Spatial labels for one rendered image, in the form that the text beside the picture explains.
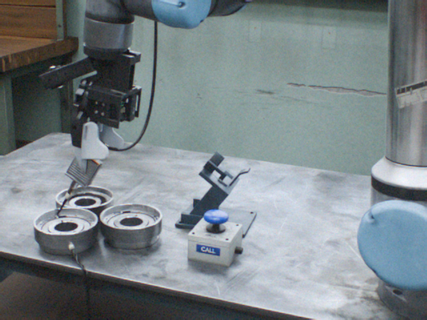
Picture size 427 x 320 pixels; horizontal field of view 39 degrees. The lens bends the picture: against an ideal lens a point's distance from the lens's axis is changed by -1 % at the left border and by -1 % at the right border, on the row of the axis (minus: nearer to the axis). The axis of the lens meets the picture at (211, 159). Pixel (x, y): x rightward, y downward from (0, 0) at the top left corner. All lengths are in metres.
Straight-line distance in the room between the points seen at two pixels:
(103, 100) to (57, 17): 1.88
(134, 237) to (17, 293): 0.48
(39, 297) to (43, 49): 1.47
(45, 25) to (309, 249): 2.04
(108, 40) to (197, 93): 1.79
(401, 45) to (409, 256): 0.23
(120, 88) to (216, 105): 1.75
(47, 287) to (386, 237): 0.90
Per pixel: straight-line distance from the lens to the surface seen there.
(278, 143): 2.65
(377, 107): 2.54
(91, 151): 1.00
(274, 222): 1.14
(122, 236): 1.02
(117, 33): 0.93
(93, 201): 1.16
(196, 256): 0.99
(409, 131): 0.70
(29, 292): 1.42
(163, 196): 1.23
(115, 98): 0.94
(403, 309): 0.91
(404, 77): 0.69
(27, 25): 2.91
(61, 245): 1.01
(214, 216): 0.97
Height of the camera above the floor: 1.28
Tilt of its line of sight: 20 degrees down
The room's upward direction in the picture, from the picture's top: 2 degrees clockwise
